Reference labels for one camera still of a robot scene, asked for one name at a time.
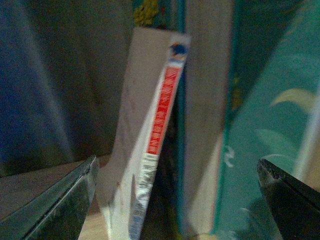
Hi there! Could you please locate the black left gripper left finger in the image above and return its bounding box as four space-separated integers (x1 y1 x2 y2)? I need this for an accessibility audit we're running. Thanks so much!
0 154 100 240

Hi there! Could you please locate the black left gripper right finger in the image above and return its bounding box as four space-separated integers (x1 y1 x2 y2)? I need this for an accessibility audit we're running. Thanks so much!
256 158 320 240

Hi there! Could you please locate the green covered book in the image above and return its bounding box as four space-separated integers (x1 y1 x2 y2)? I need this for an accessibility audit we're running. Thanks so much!
132 0 320 240

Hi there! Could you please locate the white blue paperback book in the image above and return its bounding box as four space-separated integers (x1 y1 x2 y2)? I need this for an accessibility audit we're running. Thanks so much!
96 27 191 240

